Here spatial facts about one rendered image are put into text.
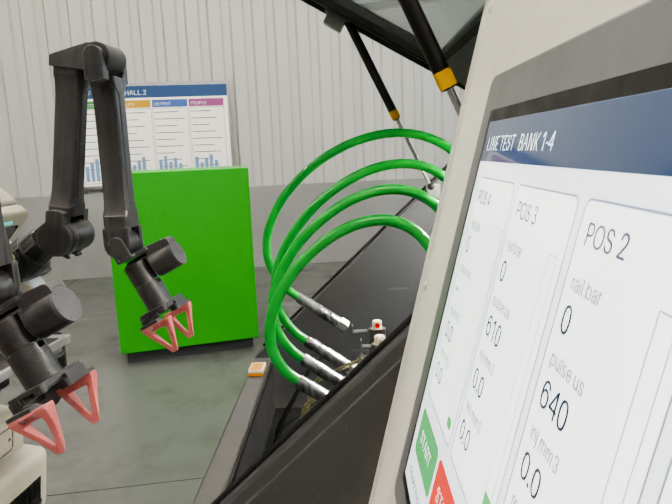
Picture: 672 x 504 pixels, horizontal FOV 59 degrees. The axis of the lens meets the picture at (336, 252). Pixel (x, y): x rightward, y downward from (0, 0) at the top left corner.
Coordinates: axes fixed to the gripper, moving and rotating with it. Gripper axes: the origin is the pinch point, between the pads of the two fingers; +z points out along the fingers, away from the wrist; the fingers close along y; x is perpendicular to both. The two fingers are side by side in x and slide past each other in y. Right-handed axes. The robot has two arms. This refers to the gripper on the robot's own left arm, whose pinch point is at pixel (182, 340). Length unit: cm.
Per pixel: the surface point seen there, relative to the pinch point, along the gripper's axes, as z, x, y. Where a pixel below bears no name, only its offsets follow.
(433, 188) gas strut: -3, -63, 5
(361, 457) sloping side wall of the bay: 14, -42, -61
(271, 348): 0, -36, -52
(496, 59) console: -16, -71, -72
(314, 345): 6, -36, -36
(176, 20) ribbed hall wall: -267, 97, 577
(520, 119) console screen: -11, -69, -85
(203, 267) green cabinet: -8, 97, 272
